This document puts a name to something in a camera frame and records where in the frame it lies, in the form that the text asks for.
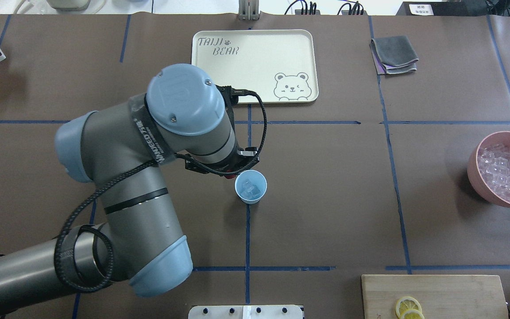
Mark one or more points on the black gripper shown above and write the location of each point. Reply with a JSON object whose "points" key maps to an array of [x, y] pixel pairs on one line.
{"points": [[222, 169]]}

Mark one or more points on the clear ice cube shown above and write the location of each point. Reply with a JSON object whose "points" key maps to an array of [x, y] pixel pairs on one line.
{"points": [[249, 190]]}

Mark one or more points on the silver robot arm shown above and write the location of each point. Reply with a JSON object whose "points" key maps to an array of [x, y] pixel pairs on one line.
{"points": [[128, 228]]}

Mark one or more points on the light blue plastic cup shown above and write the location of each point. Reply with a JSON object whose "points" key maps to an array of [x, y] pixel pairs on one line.
{"points": [[257, 178]]}

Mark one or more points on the pink bowl of ice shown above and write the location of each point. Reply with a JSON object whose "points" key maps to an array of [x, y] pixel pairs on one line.
{"points": [[488, 168]]}

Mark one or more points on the cream bear serving tray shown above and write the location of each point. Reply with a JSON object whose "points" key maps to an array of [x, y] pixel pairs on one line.
{"points": [[279, 65]]}

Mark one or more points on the folded grey cloth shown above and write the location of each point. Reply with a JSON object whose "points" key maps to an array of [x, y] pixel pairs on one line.
{"points": [[393, 55]]}

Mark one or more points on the row of lemon slices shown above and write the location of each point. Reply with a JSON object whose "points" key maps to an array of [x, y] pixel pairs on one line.
{"points": [[408, 307]]}

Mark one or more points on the wooden cutting board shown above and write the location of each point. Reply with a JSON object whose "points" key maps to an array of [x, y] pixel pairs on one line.
{"points": [[440, 296]]}

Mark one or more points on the black power strip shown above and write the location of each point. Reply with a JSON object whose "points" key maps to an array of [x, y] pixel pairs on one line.
{"points": [[443, 8]]}

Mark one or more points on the aluminium frame post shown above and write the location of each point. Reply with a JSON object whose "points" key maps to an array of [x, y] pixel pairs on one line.
{"points": [[248, 10]]}

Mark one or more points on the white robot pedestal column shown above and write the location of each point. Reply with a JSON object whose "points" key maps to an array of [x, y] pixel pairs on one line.
{"points": [[272, 311]]}

